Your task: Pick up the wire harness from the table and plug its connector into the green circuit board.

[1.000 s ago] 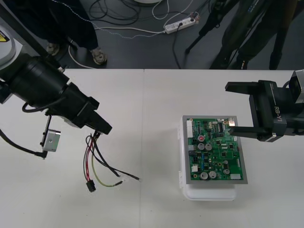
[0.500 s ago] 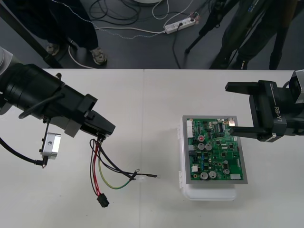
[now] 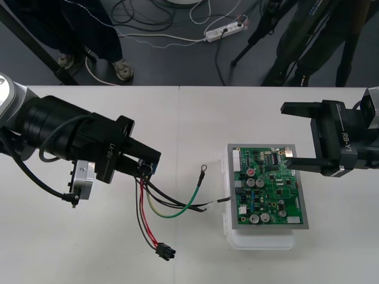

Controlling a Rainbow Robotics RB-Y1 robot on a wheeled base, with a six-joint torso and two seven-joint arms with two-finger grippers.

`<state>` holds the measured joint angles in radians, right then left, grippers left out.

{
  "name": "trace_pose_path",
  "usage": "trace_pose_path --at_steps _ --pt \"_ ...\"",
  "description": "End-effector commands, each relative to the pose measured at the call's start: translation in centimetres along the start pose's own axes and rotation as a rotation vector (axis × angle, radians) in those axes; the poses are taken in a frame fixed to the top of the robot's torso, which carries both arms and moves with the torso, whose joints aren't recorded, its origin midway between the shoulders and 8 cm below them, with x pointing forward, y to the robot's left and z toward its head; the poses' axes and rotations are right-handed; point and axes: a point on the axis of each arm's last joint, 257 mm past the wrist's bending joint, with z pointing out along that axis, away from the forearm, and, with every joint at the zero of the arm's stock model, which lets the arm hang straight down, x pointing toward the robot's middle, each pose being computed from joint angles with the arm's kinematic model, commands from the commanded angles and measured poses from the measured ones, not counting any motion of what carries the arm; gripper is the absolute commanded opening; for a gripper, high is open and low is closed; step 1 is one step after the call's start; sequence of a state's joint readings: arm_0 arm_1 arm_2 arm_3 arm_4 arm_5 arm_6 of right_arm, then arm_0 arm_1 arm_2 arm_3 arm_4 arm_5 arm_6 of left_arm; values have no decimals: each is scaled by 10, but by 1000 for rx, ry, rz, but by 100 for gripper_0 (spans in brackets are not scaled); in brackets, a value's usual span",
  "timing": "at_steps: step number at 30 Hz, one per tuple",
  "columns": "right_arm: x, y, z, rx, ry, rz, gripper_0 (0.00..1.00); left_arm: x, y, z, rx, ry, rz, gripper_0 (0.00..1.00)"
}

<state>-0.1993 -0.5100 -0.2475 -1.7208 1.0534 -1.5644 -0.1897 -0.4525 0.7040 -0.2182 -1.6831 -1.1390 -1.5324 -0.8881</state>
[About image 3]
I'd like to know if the green circuit board grey frame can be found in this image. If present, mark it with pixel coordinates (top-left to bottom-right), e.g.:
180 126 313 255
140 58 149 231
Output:
226 143 310 231

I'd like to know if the pale looped floor cable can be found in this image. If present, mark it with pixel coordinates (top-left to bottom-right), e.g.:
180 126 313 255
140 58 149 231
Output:
189 0 237 26

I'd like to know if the black left wrist camera cable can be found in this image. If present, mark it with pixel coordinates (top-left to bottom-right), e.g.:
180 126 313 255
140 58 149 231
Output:
0 115 89 209

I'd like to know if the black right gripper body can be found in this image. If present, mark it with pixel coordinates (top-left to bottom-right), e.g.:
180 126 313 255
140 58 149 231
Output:
309 99 361 179

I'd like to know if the thin twisted white wire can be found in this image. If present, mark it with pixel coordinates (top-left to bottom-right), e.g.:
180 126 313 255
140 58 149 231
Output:
63 0 207 50

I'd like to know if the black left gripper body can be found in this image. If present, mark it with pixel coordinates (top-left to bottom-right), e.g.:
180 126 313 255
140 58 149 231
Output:
88 112 137 185

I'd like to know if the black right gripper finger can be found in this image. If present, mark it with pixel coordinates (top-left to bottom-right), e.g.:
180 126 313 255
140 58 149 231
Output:
280 101 325 120
285 157 327 173

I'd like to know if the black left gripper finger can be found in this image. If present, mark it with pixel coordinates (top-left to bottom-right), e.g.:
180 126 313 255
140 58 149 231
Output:
125 137 163 166
114 154 155 178

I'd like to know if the black metal frame leg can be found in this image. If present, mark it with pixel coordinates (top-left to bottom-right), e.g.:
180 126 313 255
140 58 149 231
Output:
0 0 80 86

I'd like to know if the red black green cable bundle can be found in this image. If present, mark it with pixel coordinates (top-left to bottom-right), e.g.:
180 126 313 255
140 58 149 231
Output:
133 164 235 263

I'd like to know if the black tripod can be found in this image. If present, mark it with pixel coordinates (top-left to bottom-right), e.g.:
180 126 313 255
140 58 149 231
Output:
230 0 285 67

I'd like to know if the white power strip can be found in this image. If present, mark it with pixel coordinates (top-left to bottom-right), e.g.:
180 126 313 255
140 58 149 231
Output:
205 21 245 42

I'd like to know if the black floor cable tangle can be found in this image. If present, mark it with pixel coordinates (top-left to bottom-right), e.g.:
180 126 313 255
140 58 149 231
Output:
111 0 208 33

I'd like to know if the black power strip cable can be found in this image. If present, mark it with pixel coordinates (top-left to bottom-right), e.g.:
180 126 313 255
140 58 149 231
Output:
213 28 229 87

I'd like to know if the pale grey left wrist camera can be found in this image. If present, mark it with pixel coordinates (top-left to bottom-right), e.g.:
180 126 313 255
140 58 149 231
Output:
68 159 96 201

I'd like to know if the person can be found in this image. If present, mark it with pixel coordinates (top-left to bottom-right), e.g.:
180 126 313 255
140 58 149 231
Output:
11 0 134 82
260 0 370 88

